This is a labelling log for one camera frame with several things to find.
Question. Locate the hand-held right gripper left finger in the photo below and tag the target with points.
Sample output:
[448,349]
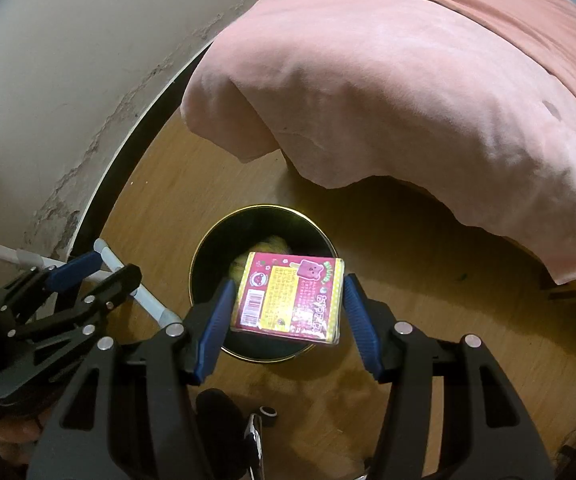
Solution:
[215,330]

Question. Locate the pink fleece blanket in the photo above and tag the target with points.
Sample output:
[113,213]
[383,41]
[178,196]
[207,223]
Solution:
[368,85]

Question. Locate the yellow crumpled wrapper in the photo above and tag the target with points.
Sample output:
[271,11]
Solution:
[268,246]

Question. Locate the person's left hand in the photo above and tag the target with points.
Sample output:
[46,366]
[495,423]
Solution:
[15,432]

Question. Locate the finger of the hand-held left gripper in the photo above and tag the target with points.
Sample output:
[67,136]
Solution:
[112,290]
[75,270]

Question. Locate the pink and yellow snack box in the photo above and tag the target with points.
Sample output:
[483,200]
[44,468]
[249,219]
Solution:
[288,295]

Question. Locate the silver metal object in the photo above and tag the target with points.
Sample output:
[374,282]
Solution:
[254,440]

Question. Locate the pink bed sheet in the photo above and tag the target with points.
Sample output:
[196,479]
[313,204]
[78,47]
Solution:
[518,5]

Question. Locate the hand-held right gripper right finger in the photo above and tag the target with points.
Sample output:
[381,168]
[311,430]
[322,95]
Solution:
[363,330]

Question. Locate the person's foot in black sock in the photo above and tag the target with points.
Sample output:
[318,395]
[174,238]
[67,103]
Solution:
[217,420]

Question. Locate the white table with tube legs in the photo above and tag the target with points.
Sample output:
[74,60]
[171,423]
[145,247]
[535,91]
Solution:
[155,307]

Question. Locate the black bin with gold rim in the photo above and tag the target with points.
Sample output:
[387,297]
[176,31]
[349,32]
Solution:
[263,222]

